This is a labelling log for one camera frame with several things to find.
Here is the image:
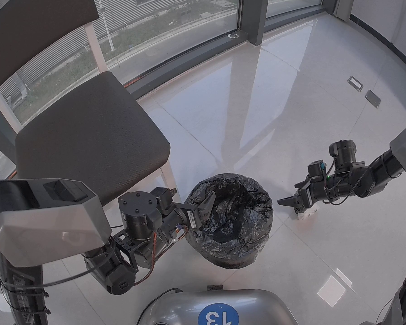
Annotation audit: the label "black plastic bag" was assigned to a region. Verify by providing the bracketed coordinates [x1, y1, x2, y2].
[184, 173, 274, 269]

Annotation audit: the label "black cable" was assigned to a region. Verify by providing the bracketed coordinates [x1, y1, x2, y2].
[0, 242, 117, 288]

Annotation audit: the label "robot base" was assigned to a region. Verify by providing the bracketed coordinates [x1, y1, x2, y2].
[137, 285, 298, 325]

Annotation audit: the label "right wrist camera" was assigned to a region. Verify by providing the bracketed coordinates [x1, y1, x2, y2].
[307, 160, 326, 183]

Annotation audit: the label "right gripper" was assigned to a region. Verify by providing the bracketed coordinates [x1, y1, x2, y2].
[277, 178, 328, 212]

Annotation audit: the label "dark grey chair white legs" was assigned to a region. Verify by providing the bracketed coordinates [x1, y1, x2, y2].
[0, 0, 178, 209]

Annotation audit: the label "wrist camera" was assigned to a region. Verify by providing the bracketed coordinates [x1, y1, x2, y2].
[150, 188, 176, 213]
[307, 160, 326, 183]

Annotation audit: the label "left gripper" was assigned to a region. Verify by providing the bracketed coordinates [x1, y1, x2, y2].
[171, 192, 216, 231]

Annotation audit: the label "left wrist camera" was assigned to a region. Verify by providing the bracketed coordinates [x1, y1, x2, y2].
[150, 188, 176, 213]

